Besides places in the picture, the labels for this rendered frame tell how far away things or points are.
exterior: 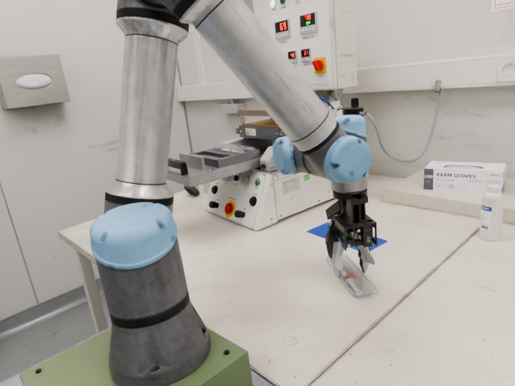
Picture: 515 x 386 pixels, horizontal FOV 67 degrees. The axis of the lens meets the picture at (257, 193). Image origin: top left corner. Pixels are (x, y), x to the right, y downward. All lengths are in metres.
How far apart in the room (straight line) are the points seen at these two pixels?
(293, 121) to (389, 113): 1.17
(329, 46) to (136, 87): 0.90
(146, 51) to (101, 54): 1.94
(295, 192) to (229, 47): 0.83
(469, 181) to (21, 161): 2.14
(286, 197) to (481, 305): 0.67
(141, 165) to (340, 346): 0.47
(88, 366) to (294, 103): 0.51
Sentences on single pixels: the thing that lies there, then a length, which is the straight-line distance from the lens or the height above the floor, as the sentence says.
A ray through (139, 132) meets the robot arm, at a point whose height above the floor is 1.16.
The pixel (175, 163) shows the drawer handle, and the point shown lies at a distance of 1.20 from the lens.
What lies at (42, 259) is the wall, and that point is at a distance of 2.58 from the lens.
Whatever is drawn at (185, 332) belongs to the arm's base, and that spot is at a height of 0.89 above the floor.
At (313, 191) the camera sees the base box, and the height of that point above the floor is 0.81.
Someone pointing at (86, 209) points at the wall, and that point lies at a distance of 2.59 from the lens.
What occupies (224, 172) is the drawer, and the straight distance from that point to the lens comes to 1.20.
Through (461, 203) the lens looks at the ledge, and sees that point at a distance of 1.34.
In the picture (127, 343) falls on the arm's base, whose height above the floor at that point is 0.90.
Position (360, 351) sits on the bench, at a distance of 0.76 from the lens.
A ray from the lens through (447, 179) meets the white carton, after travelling 1.42.
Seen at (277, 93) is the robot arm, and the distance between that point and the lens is 0.58.
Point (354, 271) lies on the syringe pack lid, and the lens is 0.95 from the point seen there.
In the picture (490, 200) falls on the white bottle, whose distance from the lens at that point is 1.15.
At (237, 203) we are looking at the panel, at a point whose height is 0.81.
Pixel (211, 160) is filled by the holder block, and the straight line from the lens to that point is 1.23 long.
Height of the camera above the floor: 1.23
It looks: 17 degrees down
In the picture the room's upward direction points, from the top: 6 degrees counter-clockwise
